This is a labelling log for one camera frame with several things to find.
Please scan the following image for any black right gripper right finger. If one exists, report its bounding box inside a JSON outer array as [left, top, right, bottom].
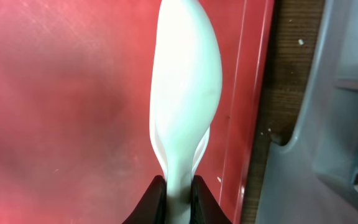
[[190, 175, 231, 224]]

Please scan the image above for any white plastic fork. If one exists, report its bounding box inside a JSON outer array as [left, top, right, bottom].
[[149, 124, 210, 179]]

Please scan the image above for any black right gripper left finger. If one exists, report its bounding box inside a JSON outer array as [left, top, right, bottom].
[[122, 175, 167, 224]]

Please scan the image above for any white plastic spoon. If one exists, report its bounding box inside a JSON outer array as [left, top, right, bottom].
[[149, 0, 223, 223]]

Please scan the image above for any grey dishwasher rack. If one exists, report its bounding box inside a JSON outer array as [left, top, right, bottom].
[[255, 0, 358, 223]]

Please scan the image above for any red plastic tray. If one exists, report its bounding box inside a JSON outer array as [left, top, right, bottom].
[[0, 0, 274, 223]]

